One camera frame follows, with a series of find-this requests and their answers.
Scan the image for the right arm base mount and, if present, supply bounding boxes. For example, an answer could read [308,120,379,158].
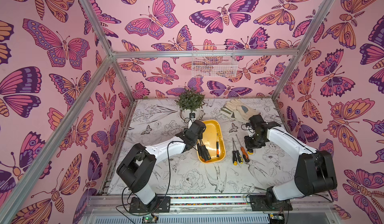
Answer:
[247,187,293,211]

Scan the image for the aluminium frame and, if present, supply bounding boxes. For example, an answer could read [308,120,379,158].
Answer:
[0,0,346,224]

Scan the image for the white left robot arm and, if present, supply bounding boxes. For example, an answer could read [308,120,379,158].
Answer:
[116,120,206,206]

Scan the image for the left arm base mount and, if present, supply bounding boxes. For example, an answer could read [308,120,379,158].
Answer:
[129,196,171,214]

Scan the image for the white plastic plant pot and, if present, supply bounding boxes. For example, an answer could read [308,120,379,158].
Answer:
[181,108,202,122]

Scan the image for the small orange precision screwdriver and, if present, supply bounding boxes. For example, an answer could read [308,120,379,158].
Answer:
[216,133,220,158]

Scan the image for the yellow plastic storage tray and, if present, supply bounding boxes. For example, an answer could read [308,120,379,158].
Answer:
[198,120,226,164]

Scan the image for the green leafy plant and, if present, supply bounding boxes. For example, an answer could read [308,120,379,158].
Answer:
[176,89,205,111]

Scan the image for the cream green work glove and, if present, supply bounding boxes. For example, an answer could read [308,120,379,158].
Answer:
[220,106,248,123]

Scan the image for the white slotted cable duct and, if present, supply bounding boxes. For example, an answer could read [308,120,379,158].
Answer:
[87,214,271,224]

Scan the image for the white wire basket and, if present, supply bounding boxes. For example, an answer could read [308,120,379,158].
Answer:
[190,49,238,78]

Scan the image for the orange handled screwdriver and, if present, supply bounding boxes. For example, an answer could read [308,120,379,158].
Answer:
[236,136,250,163]

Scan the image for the black yellow Deli screwdriver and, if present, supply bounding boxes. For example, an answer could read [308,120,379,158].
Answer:
[232,139,238,166]

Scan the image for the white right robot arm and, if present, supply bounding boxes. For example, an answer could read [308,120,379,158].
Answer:
[245,115,338,205]

